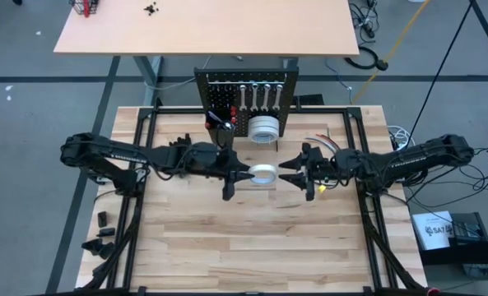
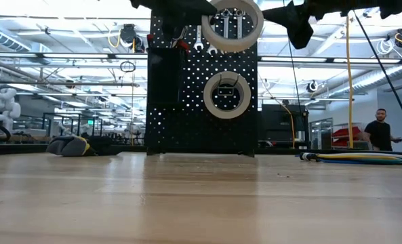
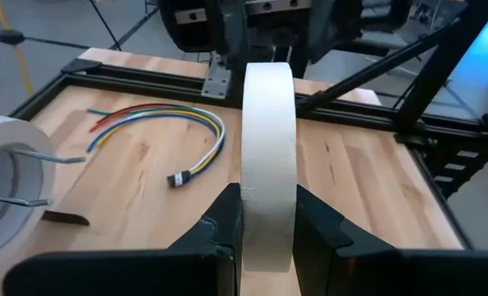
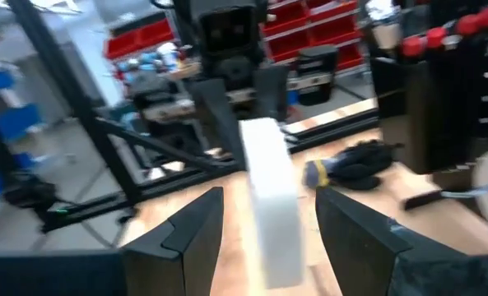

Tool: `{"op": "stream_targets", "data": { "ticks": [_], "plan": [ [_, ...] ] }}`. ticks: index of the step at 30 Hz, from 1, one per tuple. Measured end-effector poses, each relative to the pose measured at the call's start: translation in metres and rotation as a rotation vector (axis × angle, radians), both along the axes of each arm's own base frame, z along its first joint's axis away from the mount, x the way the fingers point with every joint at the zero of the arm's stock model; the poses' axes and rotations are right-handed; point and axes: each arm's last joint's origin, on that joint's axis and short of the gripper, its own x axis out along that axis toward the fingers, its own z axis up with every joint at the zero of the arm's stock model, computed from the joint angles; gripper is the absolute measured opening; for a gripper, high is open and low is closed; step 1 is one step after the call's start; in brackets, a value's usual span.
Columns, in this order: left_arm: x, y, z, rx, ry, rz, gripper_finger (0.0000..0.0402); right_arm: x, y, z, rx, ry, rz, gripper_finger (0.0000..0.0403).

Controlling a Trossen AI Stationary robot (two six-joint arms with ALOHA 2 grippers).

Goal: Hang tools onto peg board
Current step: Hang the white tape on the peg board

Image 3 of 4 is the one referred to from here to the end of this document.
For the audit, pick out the black aluminium table frame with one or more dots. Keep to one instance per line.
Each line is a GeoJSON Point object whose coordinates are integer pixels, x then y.
{"type": "Point", "coordinates": [145, 80]}

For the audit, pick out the grey metal bracket plate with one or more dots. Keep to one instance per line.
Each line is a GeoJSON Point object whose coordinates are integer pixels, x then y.
{"type": "Point", "coordinates": [217, 80]}

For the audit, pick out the white masking tape roll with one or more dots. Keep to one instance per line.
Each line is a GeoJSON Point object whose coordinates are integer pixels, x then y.
{"type": "Point", "coordinates": [268, 164]}
{"type": "Point", "coordinates": [17, 131]}

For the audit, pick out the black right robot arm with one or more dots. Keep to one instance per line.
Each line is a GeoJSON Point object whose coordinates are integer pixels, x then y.
{"type": "Point", "coordinates": [282, 41]}

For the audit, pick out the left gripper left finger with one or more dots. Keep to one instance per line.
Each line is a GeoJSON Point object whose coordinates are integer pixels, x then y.
{"type": "Point", "coordinates": [124, 275]}

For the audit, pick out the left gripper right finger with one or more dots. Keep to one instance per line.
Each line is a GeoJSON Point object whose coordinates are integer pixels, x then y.
{"type": "Point", "coordinates": [412, 275]}

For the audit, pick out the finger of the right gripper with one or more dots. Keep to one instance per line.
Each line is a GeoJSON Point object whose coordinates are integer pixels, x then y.
{"type": "Point", "coordinates": [231, 33]}
{"type": "Point", "coordinates": [323, 29]}

